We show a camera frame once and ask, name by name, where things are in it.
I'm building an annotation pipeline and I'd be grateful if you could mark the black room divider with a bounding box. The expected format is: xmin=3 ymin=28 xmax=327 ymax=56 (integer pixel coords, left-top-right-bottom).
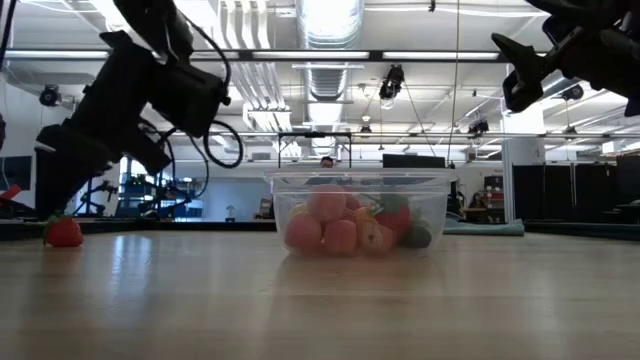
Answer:
xmin=512 ymin=162 xmax=617 ymax=224

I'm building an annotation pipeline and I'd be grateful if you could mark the red bar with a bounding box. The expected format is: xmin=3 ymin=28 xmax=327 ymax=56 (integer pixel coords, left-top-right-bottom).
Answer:
xmin=0 ymin=184 xmax=24 ymax=206

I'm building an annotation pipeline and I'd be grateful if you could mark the small black metal frame rig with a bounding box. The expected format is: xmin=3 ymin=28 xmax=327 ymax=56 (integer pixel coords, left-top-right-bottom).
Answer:
xmin=277 ymin=131 xmax=354 ymax=167

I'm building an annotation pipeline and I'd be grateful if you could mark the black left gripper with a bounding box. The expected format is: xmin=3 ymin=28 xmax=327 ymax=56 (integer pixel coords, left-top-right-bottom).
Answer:
xmin=34 ymin=29 xmax=174 ymax=221

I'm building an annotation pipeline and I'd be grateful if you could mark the yellow toy banana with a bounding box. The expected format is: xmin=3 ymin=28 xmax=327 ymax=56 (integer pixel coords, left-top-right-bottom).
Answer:
xmin=355 ymin=207 xmax=399 ymax=255

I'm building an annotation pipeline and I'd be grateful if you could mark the dark robot workstation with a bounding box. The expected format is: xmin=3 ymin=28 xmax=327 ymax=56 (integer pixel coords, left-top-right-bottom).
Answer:
xmin=117 ymin=172 xmax=204 ymax=217

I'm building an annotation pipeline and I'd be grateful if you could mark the black wall screen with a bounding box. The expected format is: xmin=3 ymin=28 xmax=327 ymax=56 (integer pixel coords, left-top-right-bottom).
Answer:
xmin=0 ymin=155 xmax=33 ymax=192

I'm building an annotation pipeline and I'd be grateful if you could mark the black frame bar with lights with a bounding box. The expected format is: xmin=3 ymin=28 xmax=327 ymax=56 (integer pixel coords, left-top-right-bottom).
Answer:
xmin=0 ymin=48 xmax=551 ymax=65

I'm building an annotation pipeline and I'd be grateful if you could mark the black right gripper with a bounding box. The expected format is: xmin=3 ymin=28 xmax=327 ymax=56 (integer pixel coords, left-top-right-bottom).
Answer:
xmin=492 ymin=0 xmax=640 ymax=119

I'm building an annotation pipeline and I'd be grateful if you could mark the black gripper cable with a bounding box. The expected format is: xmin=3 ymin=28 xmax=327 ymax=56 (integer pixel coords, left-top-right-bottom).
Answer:
xmin=134 ymin=117 xmax=211 ymax=201
xmin=174 ymin=12 xmax=245 ymax=170

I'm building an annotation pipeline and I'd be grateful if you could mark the red toy strawberry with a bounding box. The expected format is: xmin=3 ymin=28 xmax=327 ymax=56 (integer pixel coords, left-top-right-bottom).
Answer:
xmin=43 ymin=214 xmax=85 ymax=249
xmin=372 ymin=193 xmax=412 ymax=241

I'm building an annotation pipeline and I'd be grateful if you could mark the teal cloth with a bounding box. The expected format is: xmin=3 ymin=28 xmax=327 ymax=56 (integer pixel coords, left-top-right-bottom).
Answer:
xmin=443 ymin=212 xmax=526 ymax=237

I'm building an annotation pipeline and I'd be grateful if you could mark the dark cabinet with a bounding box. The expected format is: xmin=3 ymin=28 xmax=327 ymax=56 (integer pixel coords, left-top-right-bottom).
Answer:
xmin=607 ymin=153 xmax=640 ymax=225

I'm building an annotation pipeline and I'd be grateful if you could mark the silver ventilation duct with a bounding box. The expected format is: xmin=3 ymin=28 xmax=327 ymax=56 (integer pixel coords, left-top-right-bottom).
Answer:
xmin=294 ymin=0 xmax=366 ymax=104

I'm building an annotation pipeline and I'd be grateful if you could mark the person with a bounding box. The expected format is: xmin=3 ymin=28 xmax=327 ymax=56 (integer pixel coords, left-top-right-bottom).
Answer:
xmin=307 ymin=155 xmax=346 ymax=186

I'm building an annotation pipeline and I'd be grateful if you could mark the tall black metal frame rig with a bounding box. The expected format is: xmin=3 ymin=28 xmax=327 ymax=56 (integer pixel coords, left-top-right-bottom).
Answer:
xmin=83 ymin=164 xmax=167 ymax=217

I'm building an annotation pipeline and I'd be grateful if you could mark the dark green toy fruit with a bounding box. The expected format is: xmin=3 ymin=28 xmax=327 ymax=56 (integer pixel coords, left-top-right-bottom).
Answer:
xmin=402 ymin=222 xmax=434 ymax=250

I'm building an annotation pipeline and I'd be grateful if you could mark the red and white cabinet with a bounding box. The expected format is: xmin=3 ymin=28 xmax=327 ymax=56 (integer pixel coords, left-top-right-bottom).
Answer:
xmin=482 ymin=174 xmax=506 ymax=210

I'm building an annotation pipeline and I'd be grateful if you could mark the clear plastic tupperware container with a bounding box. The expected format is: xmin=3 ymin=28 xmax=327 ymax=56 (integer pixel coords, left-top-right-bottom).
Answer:
xmin=264 ymin=167 xmax=457 ymax=259

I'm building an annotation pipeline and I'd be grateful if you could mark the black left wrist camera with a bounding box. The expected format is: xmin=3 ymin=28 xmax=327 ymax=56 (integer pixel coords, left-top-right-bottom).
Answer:
xmin=149 ymin=62 xmax=232 ymax=140

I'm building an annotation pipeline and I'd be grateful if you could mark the black monitor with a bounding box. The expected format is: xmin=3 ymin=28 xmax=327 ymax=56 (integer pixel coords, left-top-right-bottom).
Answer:
xmin=382 ymin=153 xmax=447 ymax=171

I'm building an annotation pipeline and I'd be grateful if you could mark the black ceiling spotlight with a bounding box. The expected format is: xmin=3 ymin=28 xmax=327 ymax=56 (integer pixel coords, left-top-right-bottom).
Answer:
xmin=561 ymin=83 xmax=585 ymax=103
xmin=378 ymin=64 xmax=406 ymax=101
xmin=467 ymin=117 xmax=491 ymax=137
xmin=38 ymin=84 xmax=61 ymax=108

